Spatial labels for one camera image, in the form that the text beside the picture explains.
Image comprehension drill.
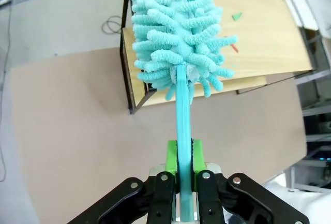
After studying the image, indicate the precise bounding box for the orange paper scrap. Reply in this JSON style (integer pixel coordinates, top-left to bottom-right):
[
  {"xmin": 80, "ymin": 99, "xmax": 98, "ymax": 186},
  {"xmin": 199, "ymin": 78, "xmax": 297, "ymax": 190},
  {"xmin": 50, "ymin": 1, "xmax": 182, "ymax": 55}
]
[{"xmin": 224, "ymin": 35, "xmax": 239, "ymax": 53}]

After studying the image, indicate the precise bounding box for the turquoise chenille duster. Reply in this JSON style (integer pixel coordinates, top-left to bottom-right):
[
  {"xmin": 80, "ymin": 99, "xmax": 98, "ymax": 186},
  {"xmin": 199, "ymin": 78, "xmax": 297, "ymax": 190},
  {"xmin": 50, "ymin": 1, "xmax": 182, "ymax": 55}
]
[{"xmin": 130, "ymin": 0, "xmax": 238, "ymax": 222}]

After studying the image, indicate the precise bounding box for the wooden shelf with black frame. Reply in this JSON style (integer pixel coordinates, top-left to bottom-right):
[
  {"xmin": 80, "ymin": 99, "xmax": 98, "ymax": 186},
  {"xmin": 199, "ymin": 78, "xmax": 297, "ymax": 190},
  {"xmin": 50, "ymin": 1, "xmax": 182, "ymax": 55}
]
[{"xmin": 119, "ymin": 0, "xmax": 317, "ymax": 115}]

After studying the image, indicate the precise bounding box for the coiled grey cable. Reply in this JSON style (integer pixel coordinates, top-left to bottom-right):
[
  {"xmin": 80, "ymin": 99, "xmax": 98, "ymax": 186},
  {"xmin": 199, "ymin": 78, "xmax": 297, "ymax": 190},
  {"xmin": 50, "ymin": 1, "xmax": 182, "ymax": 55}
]
[{"xmin": 101, "ymin": 16, "xmax": 123, "ymax": 34}]

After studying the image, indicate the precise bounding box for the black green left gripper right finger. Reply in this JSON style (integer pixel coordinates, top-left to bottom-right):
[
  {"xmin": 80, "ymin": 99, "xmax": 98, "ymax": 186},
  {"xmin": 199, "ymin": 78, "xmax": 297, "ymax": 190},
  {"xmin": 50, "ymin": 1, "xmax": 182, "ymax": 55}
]
[{"xmin": 192, "ymin": 139, "xmax": 310, "ymax": 224}]

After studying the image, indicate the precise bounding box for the thin black cable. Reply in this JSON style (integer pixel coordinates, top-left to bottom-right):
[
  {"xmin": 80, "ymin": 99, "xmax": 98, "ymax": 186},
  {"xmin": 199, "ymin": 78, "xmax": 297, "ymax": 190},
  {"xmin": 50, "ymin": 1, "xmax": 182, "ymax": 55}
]
[{"xmin": 0, "ymin": 0, "xmax": 13, "ymax": 183}]

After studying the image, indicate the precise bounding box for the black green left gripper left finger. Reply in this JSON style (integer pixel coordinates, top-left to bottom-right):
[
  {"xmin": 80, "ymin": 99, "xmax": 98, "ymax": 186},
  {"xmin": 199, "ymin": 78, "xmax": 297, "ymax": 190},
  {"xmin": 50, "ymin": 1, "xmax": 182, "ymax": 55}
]
[{"xmin": 67, "ymin": 140, "xmax": 180, "ymax": 224}]

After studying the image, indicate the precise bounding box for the metal storage rack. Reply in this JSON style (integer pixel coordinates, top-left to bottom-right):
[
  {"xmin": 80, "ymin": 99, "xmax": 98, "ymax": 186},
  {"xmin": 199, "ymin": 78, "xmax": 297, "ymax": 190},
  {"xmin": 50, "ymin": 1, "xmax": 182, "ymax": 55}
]
[{"xmin": 283, "ymin": 0, "xmax": 331, "ymax": 192}]

